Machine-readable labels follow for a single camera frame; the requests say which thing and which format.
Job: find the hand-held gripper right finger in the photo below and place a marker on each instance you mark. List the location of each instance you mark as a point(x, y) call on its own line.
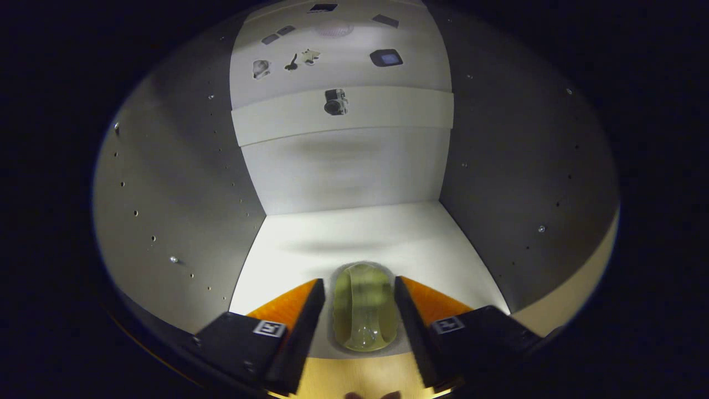
point(415, 338)

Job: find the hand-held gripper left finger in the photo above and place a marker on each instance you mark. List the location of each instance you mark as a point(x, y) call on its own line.
point(299, 343)

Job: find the translucent green round container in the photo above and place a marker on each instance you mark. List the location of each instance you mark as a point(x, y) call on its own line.
point(365, 310)

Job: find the white cabinet shelf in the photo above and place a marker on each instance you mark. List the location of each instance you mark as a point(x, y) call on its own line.
point(360, 233)

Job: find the dark grey cabinet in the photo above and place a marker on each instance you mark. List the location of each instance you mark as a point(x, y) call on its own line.
point(166, 194)

